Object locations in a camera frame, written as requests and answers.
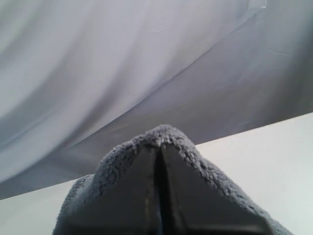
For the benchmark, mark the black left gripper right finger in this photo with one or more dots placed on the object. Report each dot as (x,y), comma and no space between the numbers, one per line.
(189,206)

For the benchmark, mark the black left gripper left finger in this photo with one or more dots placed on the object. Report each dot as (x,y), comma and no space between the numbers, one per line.
(129,208)

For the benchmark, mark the grey fleece cloth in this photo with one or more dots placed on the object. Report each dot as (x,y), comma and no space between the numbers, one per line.
(115,164)

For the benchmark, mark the grey fabric backdrop curtain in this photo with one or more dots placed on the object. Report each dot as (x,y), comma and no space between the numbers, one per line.
(78,77)

